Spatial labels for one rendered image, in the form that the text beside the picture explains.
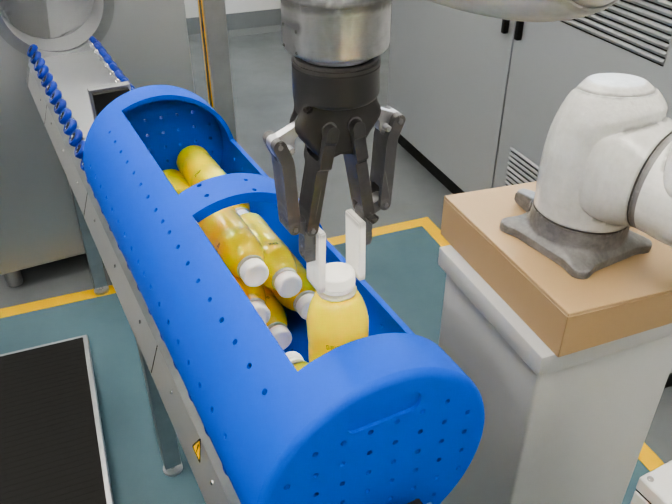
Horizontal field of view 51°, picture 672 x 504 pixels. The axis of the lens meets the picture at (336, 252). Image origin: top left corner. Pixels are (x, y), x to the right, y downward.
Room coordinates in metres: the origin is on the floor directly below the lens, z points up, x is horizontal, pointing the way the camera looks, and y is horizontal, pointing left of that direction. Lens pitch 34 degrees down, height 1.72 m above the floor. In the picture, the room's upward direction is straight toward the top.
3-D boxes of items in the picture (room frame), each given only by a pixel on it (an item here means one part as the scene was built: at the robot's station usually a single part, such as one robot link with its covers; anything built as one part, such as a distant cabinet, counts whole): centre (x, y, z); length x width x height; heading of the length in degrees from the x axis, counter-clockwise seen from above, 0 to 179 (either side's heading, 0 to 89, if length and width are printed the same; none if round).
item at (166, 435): (1.36, 0.49, 0.31); 0.06 x 0.06 x 0.63; 28
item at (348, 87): (0.58, 0.00, 1.48); 0.08 x 0.07 x 0.09; 117
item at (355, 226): (0.59, -0.02, 1.32); 0.03 x 0.01 x 0.07; 27
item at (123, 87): (1.64, 0.56, 1.00); 0.10 x 0.04 x 0.15; 118
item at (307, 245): (0.56, 0.04, 1.35); 0.03 x 0.01 x 0.05; 117
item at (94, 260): (2.23, 0.94, 0.31); 0.06 x 0.06 x 0.63; 28
